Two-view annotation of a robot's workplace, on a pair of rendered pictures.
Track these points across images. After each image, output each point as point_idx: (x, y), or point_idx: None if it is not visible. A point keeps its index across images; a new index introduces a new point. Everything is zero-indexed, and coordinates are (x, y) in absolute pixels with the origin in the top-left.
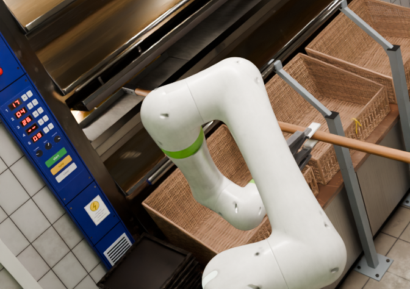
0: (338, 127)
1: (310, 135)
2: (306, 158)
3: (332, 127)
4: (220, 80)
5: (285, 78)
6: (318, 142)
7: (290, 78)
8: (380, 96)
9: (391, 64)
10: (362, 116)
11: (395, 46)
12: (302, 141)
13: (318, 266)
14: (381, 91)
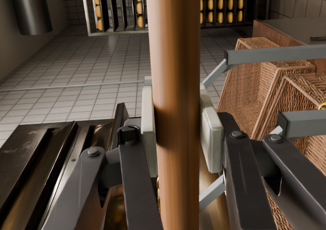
0: (310, 115)
1: (143, 121)
2: (278, 166)
3: (308, 125)
4: None
5: (209, 198)
6: None
7: (209, 189)
8: (297, 79)
9: (248, 61)
10: (320, 98)
11: (224, 56)
12: (133, 165)
13: None
14: (289, 77)
